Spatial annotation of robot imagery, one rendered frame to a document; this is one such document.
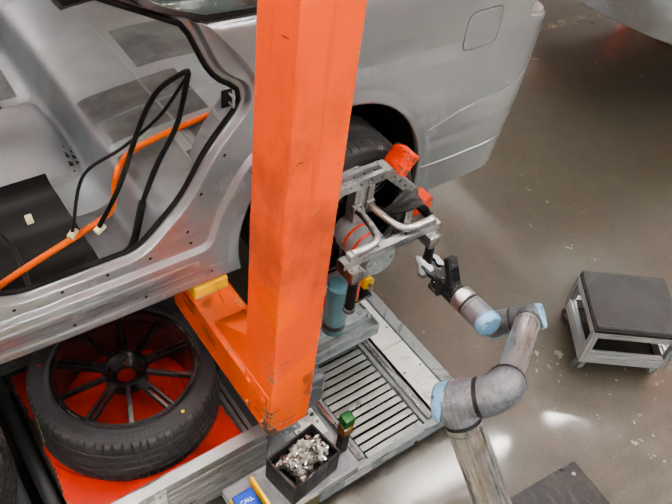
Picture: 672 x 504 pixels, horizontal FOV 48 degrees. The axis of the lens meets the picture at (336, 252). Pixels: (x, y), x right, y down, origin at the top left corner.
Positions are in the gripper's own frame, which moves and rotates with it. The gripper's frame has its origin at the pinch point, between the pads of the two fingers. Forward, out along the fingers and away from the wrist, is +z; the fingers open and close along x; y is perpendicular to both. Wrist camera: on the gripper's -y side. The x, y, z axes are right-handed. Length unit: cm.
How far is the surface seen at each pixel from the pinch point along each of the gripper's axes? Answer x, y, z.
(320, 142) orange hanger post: -68, -88, -19
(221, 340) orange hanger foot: -75, 15, 13
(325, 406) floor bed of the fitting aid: -33, 76, 3
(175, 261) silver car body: -81, -8, 34
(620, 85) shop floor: 299, 83, 113
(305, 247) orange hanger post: -69, -55, -19
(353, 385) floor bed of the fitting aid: -16, 77, 5
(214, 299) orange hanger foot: -69, 15, 30
